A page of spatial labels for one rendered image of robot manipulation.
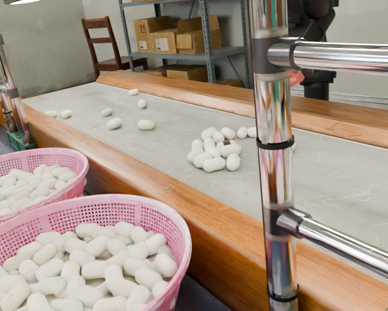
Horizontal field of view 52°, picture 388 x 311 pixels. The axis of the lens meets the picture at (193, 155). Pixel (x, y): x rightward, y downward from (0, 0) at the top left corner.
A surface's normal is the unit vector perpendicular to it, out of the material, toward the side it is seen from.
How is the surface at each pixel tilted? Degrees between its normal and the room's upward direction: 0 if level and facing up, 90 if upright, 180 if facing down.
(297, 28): 41
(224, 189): 0
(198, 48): 91
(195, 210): 0
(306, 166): 0
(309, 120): 45
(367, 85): 90
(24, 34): 90
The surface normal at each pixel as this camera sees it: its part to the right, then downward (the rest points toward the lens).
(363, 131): -0.65, -0.43
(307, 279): -0.16, -0.92
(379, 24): -0.74, 0.33
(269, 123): -0.44, 0.39
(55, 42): 0.66, 0.21
